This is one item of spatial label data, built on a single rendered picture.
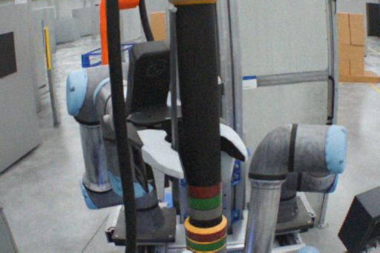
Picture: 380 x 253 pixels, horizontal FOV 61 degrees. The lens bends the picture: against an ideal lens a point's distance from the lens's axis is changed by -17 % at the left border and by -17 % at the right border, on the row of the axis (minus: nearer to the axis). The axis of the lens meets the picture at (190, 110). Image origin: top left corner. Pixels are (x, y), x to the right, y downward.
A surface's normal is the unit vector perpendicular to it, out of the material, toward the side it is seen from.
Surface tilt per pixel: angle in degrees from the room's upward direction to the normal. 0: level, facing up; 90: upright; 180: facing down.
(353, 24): 90
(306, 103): 90
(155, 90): 123
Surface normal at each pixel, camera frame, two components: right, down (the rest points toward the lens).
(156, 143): -0.06, -0.96
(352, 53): -0.21, 0.29
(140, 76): 0.37, 0.72
